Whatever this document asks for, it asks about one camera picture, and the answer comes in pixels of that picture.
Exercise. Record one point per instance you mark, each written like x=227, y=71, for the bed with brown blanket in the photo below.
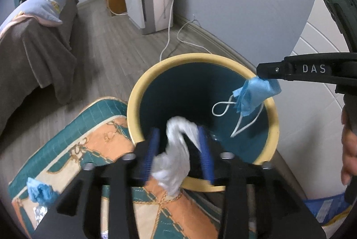
x=30, y=60

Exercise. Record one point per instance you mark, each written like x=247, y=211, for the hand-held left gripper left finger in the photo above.
x=150, y=154

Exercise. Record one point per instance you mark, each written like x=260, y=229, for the blue face mask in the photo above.
x=251, y=97

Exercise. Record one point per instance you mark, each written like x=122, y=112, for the yellow rimmed teal waste bin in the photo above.
x=181, y=88

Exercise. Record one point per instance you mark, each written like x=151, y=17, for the blue plastic bag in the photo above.
x=326, y=208

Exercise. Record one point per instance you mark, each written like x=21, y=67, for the light blue pillow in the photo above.
x=41, y=7

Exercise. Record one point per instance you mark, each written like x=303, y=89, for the silver foil wrapper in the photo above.
x=40, y=212

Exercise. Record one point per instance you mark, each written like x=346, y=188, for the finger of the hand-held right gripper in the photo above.
x=295, y=69

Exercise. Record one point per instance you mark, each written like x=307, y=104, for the teal orange quilted mat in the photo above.
x=111, y=127

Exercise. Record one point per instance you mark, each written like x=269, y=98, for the white plastic bag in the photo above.
x=173, y=161

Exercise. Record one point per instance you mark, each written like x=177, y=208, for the blue glove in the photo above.
x=41, y=191

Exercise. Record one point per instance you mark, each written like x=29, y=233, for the person's right hand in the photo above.
x=350, y=149

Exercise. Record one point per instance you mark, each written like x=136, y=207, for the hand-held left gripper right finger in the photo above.
x=205, y=156

